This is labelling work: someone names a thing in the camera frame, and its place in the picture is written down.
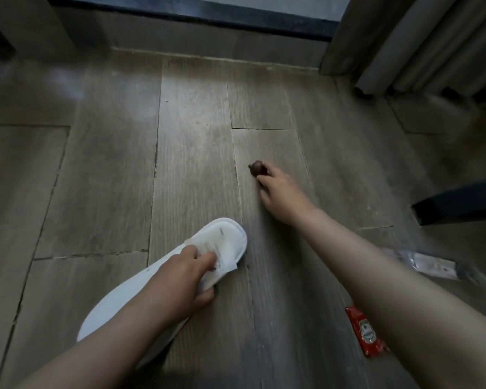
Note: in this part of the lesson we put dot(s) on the person's right hand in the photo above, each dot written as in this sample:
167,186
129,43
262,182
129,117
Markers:
285,196

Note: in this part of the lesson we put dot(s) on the person's left hand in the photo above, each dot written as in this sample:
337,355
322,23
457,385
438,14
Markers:
178,285

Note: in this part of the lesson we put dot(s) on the person's left thumb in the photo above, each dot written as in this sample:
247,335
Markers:
204,297

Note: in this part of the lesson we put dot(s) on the person's right fingers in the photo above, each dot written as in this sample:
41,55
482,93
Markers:
265,184

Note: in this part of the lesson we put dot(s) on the small brown round object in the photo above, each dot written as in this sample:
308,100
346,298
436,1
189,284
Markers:
257,167

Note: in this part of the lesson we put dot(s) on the white paper receipt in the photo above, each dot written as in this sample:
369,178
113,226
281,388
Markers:
214,249

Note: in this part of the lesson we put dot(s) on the person's left forearm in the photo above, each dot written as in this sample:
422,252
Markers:
93,352

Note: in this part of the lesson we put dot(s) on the person's right forearm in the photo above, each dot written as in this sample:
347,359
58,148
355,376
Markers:
397,299

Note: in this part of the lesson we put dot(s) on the white slipper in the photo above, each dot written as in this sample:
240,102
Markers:
145,275

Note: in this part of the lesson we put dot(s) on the red sauce packet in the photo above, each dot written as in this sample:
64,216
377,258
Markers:
364,331

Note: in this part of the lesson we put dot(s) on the clear plastic wrapper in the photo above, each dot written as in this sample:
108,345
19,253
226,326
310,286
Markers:
433,264

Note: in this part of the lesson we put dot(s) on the dark furniture leg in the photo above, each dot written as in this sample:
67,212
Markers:
457,202

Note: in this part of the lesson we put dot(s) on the grey curtain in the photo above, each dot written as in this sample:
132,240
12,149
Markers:
417,40

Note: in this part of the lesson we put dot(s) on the dark window frame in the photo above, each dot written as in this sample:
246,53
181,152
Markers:
194,14

